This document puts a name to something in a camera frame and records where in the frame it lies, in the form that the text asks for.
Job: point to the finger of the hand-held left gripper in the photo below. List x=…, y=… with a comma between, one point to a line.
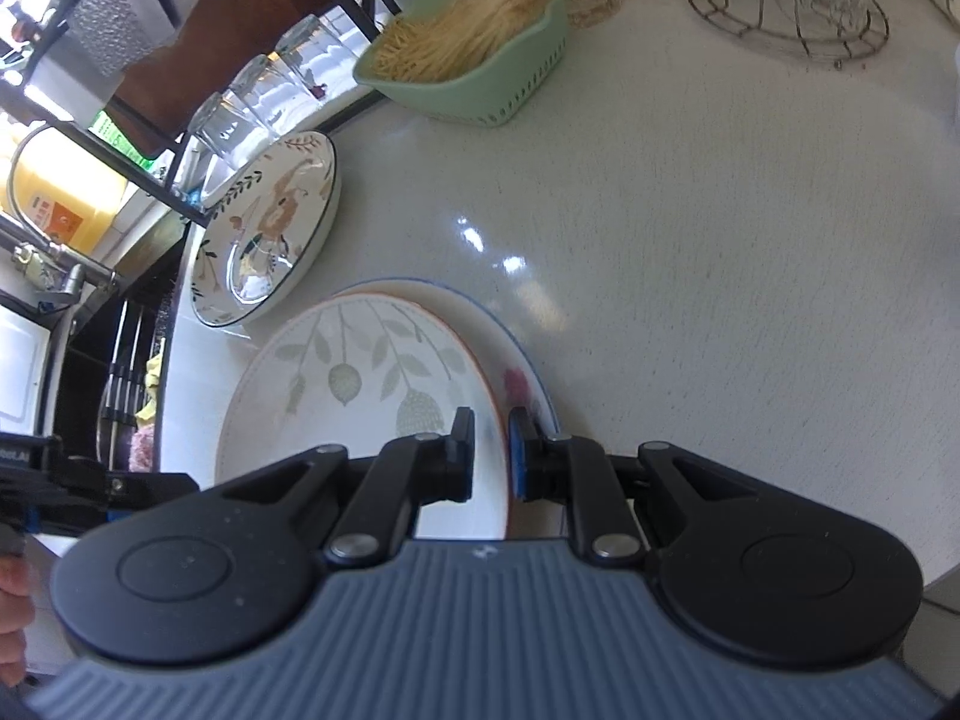
x=127, y=487

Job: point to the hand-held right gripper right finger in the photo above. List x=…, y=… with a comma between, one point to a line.
x=519, y=457

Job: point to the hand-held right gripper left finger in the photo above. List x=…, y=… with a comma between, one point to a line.
x=464, y=457

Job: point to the blue rim flower plate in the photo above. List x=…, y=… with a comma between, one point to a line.
x=517, y=360

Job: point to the white leaf pattern plate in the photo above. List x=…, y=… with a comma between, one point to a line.
x=360, y=390

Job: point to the person's left hand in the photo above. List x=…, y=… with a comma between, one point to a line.
x=13, y=622

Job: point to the pink cloth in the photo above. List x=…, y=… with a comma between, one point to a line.
x=142, y=446

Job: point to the metal faucet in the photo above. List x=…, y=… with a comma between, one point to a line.
x=60, y=274

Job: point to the yellow oil bottle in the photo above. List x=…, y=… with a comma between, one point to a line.
x=56, y=195

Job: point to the animal print dark rim plate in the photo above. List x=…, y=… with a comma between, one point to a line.
x=262, y=232

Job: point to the green plastic basket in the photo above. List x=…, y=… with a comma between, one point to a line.
x=480, y=86

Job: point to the clear glass tumbler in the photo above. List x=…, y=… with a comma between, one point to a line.
x=225, y=127
x=266, y=94
x=319, y=56

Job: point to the bundle of bamboo chopsticks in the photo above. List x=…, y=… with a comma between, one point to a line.
x=465, y=22

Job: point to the textured silver sheet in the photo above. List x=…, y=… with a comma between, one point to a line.
x=105, y=7

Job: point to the brown wooden cutting board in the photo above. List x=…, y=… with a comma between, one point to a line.
x=247, y=0

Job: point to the black metal shelf frame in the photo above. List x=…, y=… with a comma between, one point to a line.
x=112, y=101

